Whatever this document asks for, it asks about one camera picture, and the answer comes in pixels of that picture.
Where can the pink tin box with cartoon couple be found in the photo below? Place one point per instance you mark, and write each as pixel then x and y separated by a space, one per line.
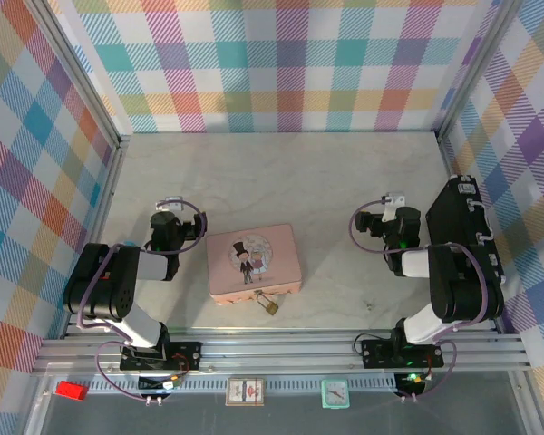
pixel 272 267

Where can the brass padlock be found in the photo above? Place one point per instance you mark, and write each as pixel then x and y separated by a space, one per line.
pixel 272 309

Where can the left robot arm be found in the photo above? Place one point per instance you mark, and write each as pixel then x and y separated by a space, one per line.
pixel 100 290

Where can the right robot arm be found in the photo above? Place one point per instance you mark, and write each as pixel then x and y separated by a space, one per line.
pixel 462 290

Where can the small blue object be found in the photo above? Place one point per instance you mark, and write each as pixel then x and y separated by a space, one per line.
pixel 128 242

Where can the small controller board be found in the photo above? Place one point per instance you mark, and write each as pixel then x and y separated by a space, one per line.
pixel 412 379
pixel 170 383

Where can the teal square clock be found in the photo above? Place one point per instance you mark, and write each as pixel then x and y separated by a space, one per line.
pixel 335 393

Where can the playing card box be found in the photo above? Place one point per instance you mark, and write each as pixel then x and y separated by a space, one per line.
pixel 245 392

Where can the red block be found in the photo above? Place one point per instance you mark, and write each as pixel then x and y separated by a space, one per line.
pixel 71 390

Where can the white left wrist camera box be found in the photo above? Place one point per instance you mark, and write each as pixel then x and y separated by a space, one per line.
pixel 170 203

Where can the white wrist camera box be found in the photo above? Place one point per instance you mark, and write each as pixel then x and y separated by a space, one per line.
pixel 170 203
pixel 393 199

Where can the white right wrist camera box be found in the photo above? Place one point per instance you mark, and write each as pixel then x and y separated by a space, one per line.
pixel 393 199

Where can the aluminium side rail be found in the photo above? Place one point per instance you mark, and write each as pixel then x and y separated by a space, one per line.
pixel 449 158
pixel 103 204

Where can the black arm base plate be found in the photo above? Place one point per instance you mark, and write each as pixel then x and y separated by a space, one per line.
pixel 376 353
pixel 186 355

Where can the aluminium front rail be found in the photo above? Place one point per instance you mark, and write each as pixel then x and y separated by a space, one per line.
pixel 276 353

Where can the aluminium corner post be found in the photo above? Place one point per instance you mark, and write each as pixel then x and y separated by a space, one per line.
pixel 476 68
pixel 87 77

